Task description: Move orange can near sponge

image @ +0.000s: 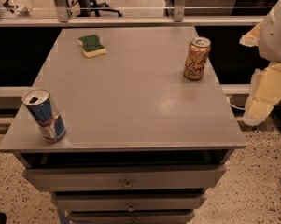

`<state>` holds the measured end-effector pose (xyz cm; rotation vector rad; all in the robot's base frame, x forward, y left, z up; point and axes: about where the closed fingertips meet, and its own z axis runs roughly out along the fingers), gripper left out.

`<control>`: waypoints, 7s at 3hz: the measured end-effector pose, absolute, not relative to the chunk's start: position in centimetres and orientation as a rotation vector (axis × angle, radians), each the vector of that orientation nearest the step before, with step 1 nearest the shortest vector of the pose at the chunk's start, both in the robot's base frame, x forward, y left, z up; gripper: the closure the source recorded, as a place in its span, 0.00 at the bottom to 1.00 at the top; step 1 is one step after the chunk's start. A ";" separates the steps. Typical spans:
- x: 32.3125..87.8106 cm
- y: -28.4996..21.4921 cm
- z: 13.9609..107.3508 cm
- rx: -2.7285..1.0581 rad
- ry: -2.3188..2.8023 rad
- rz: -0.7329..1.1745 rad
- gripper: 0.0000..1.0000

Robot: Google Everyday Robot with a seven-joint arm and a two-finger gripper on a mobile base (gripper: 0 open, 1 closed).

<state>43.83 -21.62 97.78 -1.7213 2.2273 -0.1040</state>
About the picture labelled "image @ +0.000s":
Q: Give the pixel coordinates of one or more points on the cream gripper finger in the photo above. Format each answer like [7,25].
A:
[265,93]
[251,38]

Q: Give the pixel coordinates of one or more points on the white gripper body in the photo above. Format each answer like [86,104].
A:
[276,36]

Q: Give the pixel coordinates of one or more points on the orange soda can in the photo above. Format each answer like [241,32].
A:
[199,49]

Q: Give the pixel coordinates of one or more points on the green and yellow sponge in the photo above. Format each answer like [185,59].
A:
[91,46]

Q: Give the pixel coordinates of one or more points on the blue energy drink can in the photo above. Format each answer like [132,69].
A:
[45,113]

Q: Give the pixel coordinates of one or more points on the grey drawer cabinet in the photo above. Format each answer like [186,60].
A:
[129,107]

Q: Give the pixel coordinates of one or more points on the top grey drawer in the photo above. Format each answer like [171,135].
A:
[125,178]

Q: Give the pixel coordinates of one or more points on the grey drawer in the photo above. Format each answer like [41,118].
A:
[137,217]
[129,202]
[125,178]

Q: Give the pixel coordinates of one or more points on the middle grey drawer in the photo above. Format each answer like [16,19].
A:
[129,202]

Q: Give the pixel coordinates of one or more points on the bottom grey drawer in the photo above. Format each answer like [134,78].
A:
[137,217]

